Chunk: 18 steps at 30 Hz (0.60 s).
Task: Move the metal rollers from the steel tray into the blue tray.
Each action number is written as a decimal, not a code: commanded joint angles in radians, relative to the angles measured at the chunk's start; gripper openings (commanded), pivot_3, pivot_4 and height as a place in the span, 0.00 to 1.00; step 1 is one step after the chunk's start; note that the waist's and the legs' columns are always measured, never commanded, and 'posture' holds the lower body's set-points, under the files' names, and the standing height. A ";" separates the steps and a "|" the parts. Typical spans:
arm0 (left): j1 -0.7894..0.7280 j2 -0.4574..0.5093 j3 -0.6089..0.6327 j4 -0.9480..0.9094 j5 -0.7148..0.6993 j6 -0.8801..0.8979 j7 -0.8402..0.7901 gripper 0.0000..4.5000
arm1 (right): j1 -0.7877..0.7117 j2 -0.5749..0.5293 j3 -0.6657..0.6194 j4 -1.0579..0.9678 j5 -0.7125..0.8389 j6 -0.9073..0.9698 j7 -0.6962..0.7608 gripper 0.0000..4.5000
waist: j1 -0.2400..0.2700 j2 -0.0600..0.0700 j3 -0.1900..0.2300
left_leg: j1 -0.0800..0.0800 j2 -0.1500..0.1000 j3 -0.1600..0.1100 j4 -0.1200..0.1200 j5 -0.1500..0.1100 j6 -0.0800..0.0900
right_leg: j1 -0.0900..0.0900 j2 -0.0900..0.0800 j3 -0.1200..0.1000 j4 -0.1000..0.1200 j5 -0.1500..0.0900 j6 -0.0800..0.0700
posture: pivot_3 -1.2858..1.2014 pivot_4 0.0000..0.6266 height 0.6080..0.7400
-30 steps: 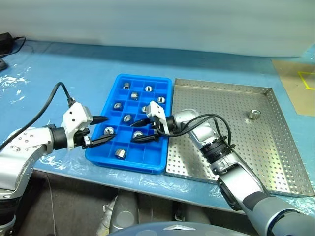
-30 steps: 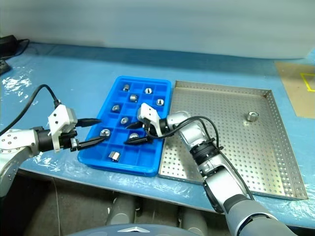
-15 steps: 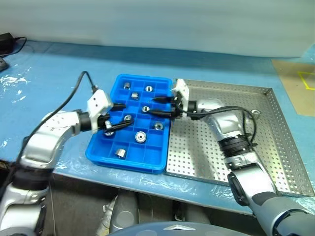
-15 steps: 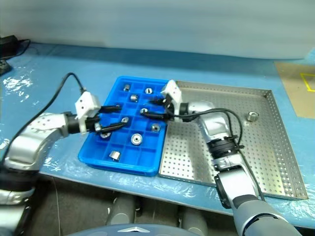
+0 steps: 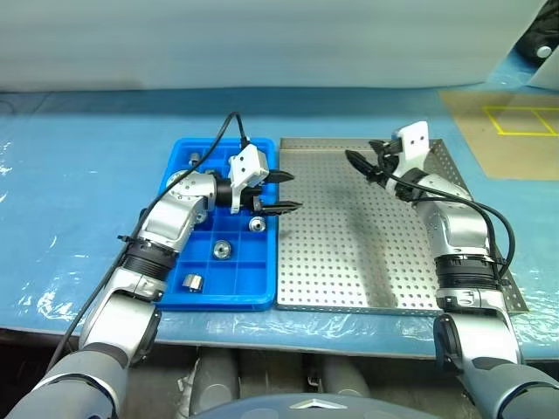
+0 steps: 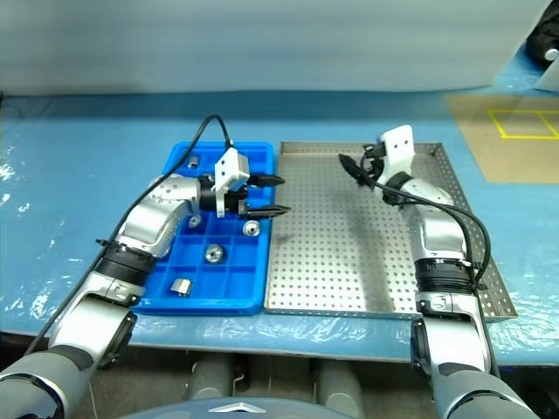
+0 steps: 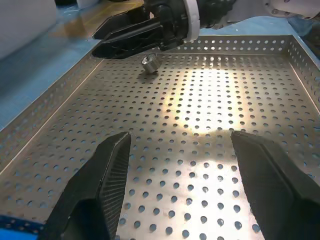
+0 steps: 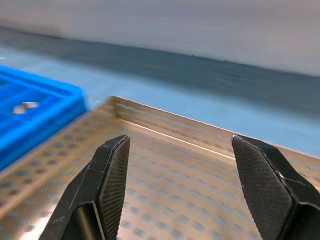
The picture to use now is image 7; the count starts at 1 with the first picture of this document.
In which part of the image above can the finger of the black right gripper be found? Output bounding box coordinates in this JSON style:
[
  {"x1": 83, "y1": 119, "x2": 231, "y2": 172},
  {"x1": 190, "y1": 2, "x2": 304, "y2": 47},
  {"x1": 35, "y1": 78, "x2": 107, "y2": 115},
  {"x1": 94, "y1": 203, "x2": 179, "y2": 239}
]
[
  {"x1": 90, "y1": 19, "x2": 166, "y2": 60},
  {"x1": 92, "y1": 6, "x2": 156, "y2": 41}
]

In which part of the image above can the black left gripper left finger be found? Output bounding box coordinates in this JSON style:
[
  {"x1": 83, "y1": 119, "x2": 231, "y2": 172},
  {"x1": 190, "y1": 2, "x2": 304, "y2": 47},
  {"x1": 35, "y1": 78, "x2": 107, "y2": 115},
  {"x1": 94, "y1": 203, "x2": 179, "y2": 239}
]
[{"x1": 38, "y1": 131, "x2": 132, "y2": 240}]

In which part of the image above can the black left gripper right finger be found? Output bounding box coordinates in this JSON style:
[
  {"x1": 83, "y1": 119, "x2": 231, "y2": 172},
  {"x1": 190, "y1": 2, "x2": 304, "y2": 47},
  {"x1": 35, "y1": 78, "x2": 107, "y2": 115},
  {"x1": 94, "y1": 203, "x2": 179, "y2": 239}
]
[{"x1": 230, "y1": 130, "x2": 320, "y2": 240}]

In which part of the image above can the silver gear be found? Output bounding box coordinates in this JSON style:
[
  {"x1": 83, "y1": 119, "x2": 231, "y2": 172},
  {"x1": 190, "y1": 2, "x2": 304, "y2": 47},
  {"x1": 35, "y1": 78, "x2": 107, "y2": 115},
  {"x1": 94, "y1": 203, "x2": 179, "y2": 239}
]
[{"x1": 141, "y1": 53, "x2": 161, "y2": 75}]

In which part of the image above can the blue plastic bin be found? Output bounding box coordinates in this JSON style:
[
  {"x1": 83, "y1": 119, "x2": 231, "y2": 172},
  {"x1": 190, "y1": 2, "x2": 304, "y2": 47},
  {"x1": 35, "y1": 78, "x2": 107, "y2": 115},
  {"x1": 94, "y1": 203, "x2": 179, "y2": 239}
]
[{"x1": 0, "y1": 213, "x2": 47, "y2": 240}]

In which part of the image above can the perforated metal tray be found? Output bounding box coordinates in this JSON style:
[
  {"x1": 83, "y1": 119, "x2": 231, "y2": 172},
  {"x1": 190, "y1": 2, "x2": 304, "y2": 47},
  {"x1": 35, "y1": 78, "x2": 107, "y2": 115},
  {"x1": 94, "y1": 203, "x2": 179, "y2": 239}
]
[{"x1": 0, "y1": 34, "x2": 320, "y2": 240}]

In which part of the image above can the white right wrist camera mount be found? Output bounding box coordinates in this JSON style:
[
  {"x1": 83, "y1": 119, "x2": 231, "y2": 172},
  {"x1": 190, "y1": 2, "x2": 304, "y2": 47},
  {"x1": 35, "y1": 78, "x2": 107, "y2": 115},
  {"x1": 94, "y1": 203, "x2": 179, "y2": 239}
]
[{"x1": 183, "y1": 0, "x2": 201, "y2": 42}]

